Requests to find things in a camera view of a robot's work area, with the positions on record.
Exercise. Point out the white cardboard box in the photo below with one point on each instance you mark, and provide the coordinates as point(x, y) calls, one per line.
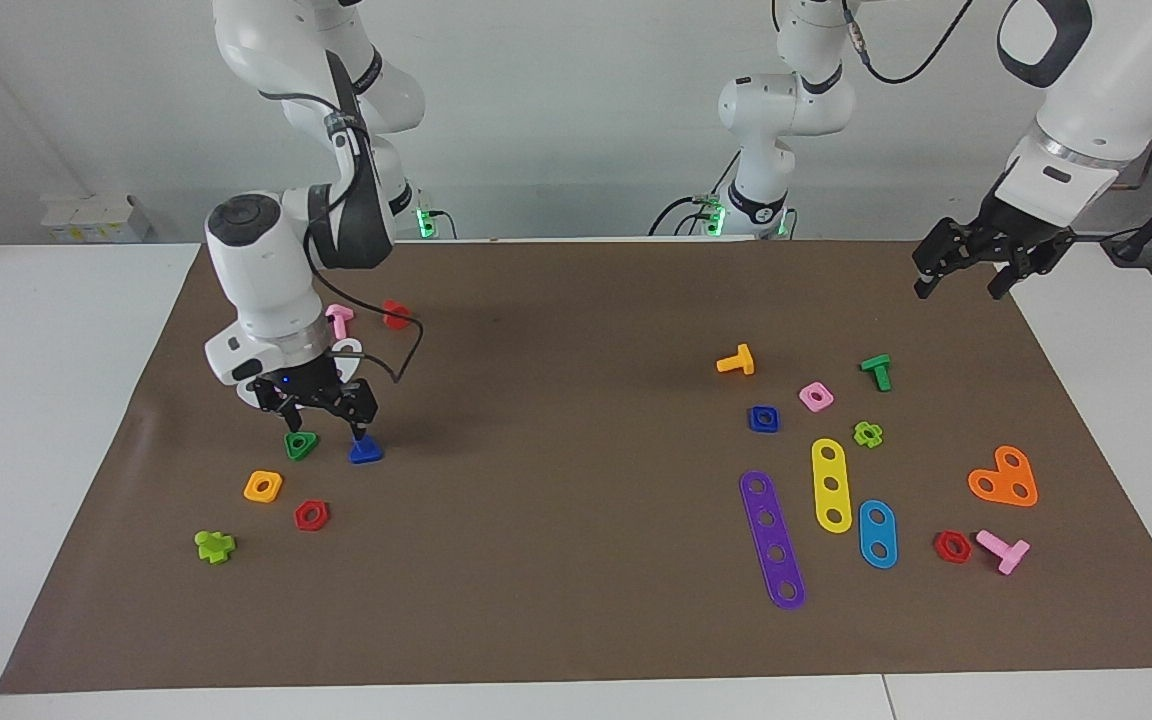
point(96, 218)

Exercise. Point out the red hexagonal toy nut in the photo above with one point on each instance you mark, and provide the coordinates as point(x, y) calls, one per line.
point(302, 522)
point(941, 555)

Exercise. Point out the blue two-hole toy plate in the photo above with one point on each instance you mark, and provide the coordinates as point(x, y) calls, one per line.
point(878, 525)

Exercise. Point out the blue triangular-head toy bolt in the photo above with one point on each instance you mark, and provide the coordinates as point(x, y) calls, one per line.
point(366, 455)

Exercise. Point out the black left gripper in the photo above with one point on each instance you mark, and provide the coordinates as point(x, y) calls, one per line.
point(1006, 235)

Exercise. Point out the yellow three-hole toy strip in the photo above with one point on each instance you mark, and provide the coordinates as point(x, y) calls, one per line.
point(831, 500)

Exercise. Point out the yellow-orange plastic toy bolt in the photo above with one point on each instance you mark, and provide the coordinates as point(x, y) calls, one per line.
point(738, 362)

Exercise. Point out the brown table mat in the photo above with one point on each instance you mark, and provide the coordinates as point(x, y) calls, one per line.
point(576, 560)

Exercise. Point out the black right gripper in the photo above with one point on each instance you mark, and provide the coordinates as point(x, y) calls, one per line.
point(316, 385)

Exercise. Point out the blue square toy nut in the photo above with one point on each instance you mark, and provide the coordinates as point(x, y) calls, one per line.
point(755, 426)

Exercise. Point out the red plastic toy bolt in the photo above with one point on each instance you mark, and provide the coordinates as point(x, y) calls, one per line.
point(396, 316)

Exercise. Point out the pink plastic toy bolt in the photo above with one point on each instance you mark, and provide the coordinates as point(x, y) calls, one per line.
point(339, 320)
point(1006, 552)

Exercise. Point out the orange heart-shaped toy plate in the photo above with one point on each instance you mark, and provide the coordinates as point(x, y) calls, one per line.
point(1002, 478)

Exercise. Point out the orange square toy nut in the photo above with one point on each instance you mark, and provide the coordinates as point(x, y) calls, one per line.
point(252, 493)

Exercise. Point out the lime green flower toy nut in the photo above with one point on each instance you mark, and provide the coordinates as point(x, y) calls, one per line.
point(868, 435)

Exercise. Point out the dark green toy bolt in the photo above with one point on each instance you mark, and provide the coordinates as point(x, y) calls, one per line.
point(878, 372)

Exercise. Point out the green triangular toy nut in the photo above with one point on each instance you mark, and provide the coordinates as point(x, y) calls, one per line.
point(293, 452)

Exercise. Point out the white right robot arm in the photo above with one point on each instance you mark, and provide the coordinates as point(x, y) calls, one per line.
point(266, 280)

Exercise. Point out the white curved perforated toy plate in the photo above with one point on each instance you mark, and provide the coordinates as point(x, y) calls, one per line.
point(350, 345)

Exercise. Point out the pink square toy nut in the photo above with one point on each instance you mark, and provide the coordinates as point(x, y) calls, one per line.
point(807, 403)

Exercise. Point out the lime green toy bolt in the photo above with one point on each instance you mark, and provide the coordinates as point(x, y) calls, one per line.
point(214, 547)

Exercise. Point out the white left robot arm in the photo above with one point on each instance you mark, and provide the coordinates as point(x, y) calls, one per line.
point(1086, 100)

